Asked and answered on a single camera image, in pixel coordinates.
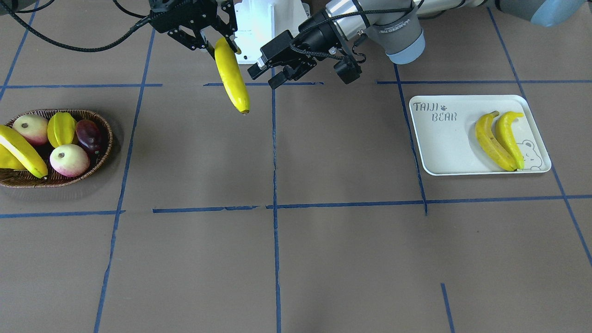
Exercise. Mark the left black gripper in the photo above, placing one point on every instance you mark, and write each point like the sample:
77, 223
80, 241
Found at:
320, 28

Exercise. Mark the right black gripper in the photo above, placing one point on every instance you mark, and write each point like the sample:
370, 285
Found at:
200, 28

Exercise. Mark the yellow banana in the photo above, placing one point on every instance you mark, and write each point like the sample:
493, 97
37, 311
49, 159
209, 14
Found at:
23, 151
490, 145
231, 77
505, 136

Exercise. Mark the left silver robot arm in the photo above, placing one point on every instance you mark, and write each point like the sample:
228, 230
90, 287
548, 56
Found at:
393, 24

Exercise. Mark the white bear tray plate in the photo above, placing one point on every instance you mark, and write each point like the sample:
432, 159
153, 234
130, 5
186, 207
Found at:
445, 132

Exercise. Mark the brown wicker basket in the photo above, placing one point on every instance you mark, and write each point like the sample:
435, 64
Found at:
24, 179

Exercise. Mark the dark purple fruit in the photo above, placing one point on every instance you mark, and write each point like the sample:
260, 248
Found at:
89, 137

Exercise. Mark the yellow star fruit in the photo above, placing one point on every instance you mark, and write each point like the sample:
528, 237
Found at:
61, 129

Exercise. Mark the pink apple near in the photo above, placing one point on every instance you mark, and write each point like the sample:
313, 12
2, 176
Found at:
69, 160

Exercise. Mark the pink apple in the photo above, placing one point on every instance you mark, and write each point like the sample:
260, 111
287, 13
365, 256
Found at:
69, 160
33, 128

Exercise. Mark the pink apple far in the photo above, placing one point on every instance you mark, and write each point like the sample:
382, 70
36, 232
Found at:
33, 128

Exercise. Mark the white pedestal column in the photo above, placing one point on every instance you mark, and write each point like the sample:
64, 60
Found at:
259, 21

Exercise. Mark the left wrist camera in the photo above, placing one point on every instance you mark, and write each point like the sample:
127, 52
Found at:
347, 69

